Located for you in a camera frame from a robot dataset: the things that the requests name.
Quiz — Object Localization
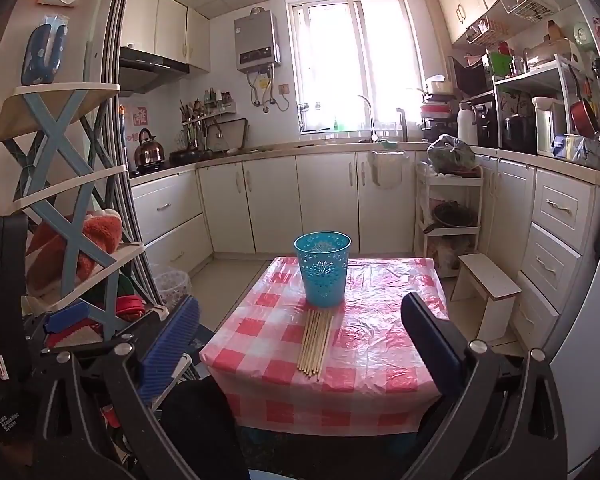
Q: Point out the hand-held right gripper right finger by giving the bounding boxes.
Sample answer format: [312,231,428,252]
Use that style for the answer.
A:
[400,291,568,480]

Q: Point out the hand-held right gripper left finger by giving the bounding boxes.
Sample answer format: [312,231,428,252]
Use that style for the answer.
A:
[32,295,201,480]

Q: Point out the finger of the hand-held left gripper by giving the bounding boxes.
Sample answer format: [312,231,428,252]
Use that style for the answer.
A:
[27,304,111,356]

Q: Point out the bundle of wooden chopsticks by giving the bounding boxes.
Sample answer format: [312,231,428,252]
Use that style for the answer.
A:
[297,306,335,380]

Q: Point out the blue perforated plastic basket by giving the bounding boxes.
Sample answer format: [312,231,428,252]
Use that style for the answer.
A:
[293,231,352,307]

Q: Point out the pink checked plastic tablecloth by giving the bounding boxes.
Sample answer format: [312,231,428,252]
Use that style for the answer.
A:
[199,256,451,438]

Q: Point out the white wooden step stool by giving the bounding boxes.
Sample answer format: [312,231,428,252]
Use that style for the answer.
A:
[450,253,523,343]

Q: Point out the red plush toy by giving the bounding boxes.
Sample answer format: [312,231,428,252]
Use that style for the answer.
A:
[27,207,123,291]

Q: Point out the black pot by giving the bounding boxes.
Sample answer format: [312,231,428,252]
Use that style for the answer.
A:
[432,201,476,228]

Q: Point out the cream drawer base cabinet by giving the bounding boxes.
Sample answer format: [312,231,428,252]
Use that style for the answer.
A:
[130,167,215,281]

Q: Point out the white storage trolley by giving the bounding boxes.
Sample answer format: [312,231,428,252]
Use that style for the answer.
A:
[414,162,483,278]

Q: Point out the cream side base cabinets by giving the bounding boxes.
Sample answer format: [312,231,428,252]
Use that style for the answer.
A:
[472,152,600,356]

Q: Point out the white hanging waste bin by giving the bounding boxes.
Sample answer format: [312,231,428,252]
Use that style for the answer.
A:
[371,150,410,190]

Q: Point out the cream door base cabinets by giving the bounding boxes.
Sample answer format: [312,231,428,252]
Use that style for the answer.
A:
[196,150,431,256]

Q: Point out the green vegetable bag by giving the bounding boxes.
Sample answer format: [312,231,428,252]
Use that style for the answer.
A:
[426,134,480,176]

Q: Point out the steel whistling kettle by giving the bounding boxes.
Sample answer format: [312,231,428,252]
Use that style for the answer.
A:
[133,128,167,166]

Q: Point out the white thermos jug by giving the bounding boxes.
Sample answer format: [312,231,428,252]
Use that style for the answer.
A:
[456,102,479,147]

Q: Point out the dark framed tray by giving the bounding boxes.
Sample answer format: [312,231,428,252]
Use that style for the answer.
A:
[207,117,248,153]

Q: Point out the chrome sink faucet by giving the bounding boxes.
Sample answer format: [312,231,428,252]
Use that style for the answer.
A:
[357,94,380,142]

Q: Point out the black rice cooker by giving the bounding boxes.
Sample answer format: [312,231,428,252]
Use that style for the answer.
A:
[502,114,536,151]

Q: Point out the blue plastic pouch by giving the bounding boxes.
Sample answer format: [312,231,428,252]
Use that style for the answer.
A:
[21,15,71,86]

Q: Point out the stacked food containers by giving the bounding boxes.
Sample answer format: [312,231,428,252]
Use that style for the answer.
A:
[420,75,456,131]

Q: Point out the blue and silver bag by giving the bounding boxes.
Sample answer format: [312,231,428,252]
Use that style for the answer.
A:
[551,134,600,171]

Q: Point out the white electric water boiler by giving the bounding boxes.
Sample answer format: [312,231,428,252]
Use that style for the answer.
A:
[532,96,566,157]

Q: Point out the black range hood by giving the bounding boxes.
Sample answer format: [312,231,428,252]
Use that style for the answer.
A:
[119,46,190,95]

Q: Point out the black microwave oven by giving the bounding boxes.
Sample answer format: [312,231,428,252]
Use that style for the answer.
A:
[450,55,496,97]

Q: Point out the red saucepan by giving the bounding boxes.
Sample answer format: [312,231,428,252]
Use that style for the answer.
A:
[567,67,600,138]

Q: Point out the white counter shelf rack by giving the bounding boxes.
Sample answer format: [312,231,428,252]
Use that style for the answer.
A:
[492,52,588,156]

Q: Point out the kitchen window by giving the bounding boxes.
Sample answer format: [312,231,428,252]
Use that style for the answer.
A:
[286,0,426,136]

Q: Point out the blue cross-frame shelf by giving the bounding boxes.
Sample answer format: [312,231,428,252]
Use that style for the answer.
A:
[0,82,171,341]

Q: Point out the grey sliding door frame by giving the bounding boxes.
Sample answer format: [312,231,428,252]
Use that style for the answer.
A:
[85,0,161,306]

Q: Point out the wall utensil rack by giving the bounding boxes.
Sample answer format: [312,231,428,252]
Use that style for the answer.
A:
[180,99,237,128]

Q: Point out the small wire basket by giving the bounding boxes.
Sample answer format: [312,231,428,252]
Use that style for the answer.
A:
[465,17,511,46]

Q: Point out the grey wall water heater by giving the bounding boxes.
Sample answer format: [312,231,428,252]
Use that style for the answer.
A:
[234,7,282,72]

